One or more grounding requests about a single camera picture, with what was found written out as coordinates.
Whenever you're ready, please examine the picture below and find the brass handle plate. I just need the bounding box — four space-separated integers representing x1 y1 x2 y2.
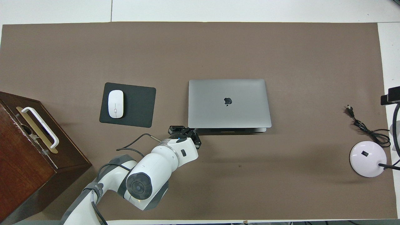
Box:
16 107 59 154

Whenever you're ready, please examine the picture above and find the white desk lamp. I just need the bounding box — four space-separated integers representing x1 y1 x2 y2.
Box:
349 123 400 178

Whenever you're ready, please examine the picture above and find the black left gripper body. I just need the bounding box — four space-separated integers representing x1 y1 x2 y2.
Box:
174 128 195 141

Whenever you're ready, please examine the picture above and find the black lamp power cable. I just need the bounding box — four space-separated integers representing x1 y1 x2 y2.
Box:
345 105 392 148

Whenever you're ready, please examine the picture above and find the white computer mouse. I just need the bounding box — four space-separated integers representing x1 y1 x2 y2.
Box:
108 90 124 119

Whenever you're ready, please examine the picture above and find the white box handle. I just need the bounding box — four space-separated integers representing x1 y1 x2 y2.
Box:
21 107 59 149

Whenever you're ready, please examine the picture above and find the dark brown wooden box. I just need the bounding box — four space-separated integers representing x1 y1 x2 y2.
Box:
0 91 93 224

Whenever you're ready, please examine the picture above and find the black mouse pad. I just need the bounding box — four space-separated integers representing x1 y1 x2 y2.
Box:
99 82 157 128

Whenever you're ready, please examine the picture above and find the brown paper table mat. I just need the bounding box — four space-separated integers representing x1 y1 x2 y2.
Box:
0 22 398 221

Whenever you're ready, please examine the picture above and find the silver grey laptop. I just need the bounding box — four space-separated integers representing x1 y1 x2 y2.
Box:
188 79 272 134

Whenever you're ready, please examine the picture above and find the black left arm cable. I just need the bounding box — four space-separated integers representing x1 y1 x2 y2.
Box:
82 133 162 225

